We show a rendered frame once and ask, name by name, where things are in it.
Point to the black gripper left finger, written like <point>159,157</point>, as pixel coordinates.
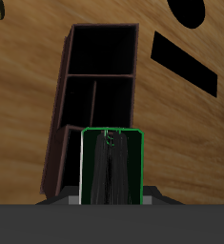
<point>66,196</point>

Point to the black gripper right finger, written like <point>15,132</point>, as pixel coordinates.
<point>152,196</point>

